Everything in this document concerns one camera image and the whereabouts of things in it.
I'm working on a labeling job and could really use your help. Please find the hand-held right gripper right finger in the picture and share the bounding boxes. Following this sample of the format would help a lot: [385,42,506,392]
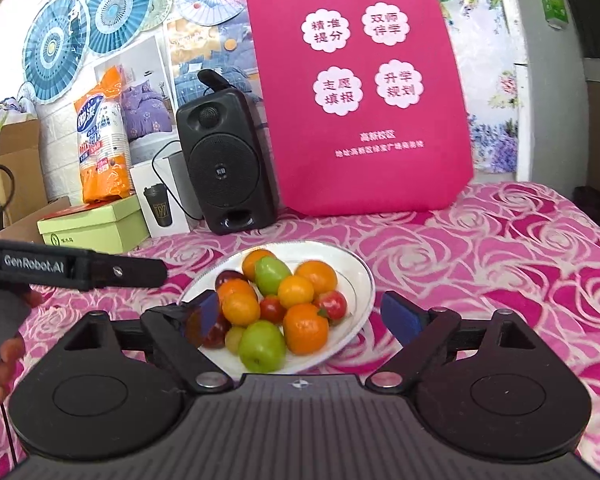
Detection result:
[365,291,538,392]

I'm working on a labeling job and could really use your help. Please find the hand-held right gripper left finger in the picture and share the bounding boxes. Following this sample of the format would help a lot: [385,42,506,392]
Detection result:
[60,290,233,393]

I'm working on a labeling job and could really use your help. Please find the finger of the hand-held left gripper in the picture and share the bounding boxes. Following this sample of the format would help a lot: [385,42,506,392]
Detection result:
[74,252,168,291]

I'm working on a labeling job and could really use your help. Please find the dark red plum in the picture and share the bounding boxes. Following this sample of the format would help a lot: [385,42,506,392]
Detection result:
[215,270,248,291]
[200,312,232,350]

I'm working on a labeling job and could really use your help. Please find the orange tangerine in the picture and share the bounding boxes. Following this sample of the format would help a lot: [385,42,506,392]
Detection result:
[221,291,262,327]
[282,302,330,356]
[277,275,315,310]
[294,259,338,295]
[216,278,259,306]
[241,249,277,282]

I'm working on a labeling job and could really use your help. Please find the small yellow-green plum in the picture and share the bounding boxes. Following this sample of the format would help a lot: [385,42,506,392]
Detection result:
[224,325,247,356]

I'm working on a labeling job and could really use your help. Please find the white plate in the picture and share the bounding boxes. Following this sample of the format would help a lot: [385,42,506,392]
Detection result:
[177,241,376,375]

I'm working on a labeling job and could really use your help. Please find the green apple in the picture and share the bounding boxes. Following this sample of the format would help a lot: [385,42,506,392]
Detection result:
[254,256,293,297]
[238,320,287,373]

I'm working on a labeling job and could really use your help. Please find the small red apple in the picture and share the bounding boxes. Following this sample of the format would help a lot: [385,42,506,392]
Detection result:
[259,295,287,325]
[312,290,348,326]

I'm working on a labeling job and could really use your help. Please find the labelled cardboard box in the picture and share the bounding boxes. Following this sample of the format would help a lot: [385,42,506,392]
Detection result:
[0,196,73,246]

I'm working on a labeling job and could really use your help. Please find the light green box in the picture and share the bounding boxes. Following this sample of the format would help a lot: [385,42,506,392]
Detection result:
[36,194,151,256]

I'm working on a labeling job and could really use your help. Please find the open cardboard box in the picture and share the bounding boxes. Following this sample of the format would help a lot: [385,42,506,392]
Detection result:
[0,119,43,226]

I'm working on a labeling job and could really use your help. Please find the white cup box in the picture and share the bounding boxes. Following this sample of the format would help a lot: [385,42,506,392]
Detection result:
[129,160,191,240]

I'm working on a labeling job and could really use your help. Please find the pink floral tablecloth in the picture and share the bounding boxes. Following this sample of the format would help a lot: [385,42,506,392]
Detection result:
[0,180,600,480]

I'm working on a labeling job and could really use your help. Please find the orange paper cup pack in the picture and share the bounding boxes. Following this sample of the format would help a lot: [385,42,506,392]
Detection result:
[74,66,133,204]

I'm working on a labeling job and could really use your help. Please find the black speaker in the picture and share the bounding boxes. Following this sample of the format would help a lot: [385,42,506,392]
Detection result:
[176,89,280,235]

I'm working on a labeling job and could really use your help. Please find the artificial flowers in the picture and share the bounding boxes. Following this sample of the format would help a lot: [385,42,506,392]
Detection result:
[0,97,37,131]

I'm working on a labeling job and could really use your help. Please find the purple bedding poster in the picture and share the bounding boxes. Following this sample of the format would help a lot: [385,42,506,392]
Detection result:
[94,35,178,166]

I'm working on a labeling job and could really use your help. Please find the pink tote bag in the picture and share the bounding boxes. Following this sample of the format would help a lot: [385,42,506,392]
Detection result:
[243,0,475,218]

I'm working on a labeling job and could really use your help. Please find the black microphone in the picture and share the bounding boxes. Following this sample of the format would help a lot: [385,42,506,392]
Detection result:
[196,69,231,93]

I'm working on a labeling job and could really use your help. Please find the blue paper fan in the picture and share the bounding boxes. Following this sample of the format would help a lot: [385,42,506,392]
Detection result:
[22,0,91,106]
[87,0,153,55]

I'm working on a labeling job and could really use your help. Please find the blue bedding poster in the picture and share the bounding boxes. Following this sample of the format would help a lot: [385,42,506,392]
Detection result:
[164,14,258,107]

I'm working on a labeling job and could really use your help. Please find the pale green paper fan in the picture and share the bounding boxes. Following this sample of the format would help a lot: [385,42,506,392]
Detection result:
[139,0,175,33]

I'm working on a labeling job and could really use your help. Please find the black speaker cable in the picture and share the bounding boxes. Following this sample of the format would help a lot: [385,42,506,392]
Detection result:
[151,139,203,221]

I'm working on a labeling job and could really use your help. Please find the floral wall poster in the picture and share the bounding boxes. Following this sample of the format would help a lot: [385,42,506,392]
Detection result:
[432,0,523,176]

